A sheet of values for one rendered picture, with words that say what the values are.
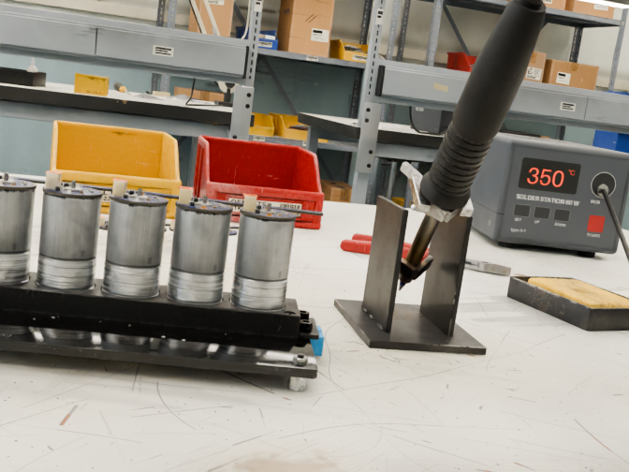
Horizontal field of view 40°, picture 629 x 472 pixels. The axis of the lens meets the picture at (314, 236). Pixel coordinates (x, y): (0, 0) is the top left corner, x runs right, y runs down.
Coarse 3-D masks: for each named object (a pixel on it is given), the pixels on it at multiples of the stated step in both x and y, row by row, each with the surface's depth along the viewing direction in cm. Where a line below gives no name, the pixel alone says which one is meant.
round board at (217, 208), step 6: (198, 198) 38; (180, 204) 36; (186, 204) 37; (192, 204) 36; (216, 204) 38; (222, 204) 38; (192, 210) 36; (198, 210) 36; (204, 210) 36; (210, 210) 36; (216, 210) 36; (222, 210) 36; (228, 210) 37
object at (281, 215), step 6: (240, 210) 37; (258, 210) 37; (276, 210) 38; (252, 216) 36; (258, 216) 36; (264, 216) 36; (270, 216) 36; (276, 216) 37; (282, 216) 37; (288, 216) 37; (294, 216) 37
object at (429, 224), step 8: (424, 216) 43; (432, 216) 42; (424, 224) 43; (432, 224) 42; (424, 232) 43; (432, 232) 43; (416, 240) 43; (424, 240) 43; (416, 248) 44; (424, 248) 44; (408, 256) 44; (416, 256) 44; (416, 264) 44; (400, 280) 45; (408, 280) 45
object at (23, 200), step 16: (0, 192) 35; (16, 192) 35; (32, 192) 36; (0, 208) 35; (16, 208) 36; (32, 208) 36; (0, 224) 35; (16, 224) 36; (32, 224) 37; (0, 240) 36; (16, 240) 36; (0, 256) 36; (16, 256) 36; (0, 272) 36; (16, 272) 36
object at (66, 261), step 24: (48, 216) 36; (72, 216) 36; (96, 216) 36; (48, 240) 36; (72, 240) 36; (96, 240) 37; (48, 264) 36; (72, 264) 36; (48, 288) 36; (72, 288) 36
